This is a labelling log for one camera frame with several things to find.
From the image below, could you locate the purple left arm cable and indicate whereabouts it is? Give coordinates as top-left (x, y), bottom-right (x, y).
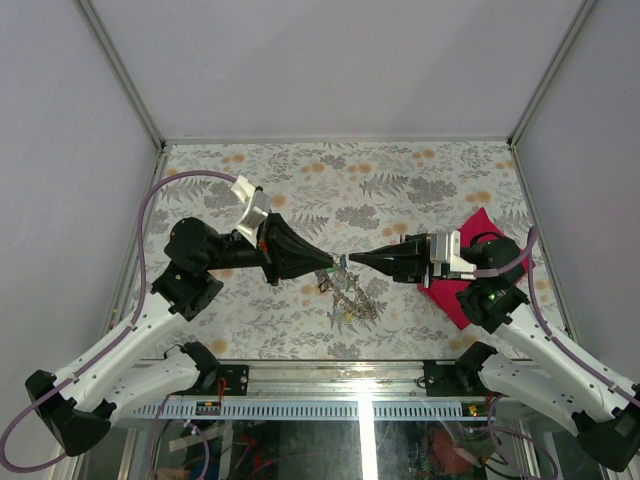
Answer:
top-left (0, 169), bottom-right (239, 474)

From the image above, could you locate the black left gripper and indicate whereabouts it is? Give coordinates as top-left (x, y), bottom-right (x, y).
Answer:
top-left (203, 208), bottom-right (336, 286)

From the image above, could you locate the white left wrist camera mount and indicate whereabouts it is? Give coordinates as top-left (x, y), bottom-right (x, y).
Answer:
top-left (231, 176), bottom-right (272, 247)

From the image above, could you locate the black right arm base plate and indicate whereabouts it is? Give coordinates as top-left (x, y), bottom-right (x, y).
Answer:
top-left (423, 360), bottom-right (468, 398)

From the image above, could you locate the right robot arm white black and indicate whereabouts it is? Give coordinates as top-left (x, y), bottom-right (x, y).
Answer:
top-left (349, 228), bottom-right (639, 472)

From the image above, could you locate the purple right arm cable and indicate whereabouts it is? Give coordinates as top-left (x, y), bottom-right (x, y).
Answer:
top-left (472, 225), bottom-right (640, 476)

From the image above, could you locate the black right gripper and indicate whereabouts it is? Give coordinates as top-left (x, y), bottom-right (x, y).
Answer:
top-left (350, 232), bottom-right (477, 288)

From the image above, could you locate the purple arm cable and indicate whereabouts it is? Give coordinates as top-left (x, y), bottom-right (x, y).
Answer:
top-left (0, 169), bottom-right (239, 474)
top-left (472, 225), bottom-right (640, 476)

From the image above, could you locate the large keyring with many rings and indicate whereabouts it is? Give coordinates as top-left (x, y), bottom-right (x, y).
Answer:
top-left (314, 254), bottom-right (378, 323)

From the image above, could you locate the aluminium front rail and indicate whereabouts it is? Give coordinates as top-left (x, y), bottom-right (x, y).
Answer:
top-left (119, 357), bottom-right (501, 401)

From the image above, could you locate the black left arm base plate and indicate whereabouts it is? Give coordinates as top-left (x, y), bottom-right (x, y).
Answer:
top-left (214, 364), bottom-right (250, 398)

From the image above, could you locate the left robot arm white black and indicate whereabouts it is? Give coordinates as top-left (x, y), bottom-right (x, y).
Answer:
top-left (25, 213), bottom-right (333, 457)

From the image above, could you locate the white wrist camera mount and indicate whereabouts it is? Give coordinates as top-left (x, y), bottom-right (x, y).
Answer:
top-left (231, 176), bottom-right (272, 247)
top-left (429, 230), bottom-right (476, 281)

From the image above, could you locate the white slotted cable duct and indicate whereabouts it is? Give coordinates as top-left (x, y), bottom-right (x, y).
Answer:
top-left (131, 399), bottom-right (465, 421)

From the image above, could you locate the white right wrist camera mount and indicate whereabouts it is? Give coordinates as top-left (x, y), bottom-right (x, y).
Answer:
top-left (429, 230), bottom-right (476, 281)

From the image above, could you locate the red folded cloth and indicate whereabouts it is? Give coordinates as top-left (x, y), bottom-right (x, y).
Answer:
top-left (418, 209), bottom-right (531, 333)

